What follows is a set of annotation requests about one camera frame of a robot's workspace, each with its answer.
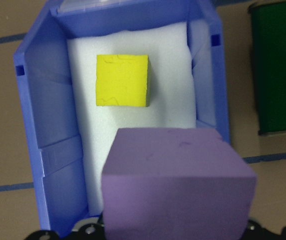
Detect purple foam block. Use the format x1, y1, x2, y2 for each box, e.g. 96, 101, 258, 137
100, 127, 257, 240

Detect yellow foam block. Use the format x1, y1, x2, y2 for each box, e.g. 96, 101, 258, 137
95, 53, 150, 108

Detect white foam pad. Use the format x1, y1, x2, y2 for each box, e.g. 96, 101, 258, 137
67, 21, 198, 216

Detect blue plastic storage bin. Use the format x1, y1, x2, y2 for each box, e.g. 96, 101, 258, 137
13, 0, 231, 238

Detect green conveyor belt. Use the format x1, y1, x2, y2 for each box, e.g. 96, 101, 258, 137
247, 0, 286, 137

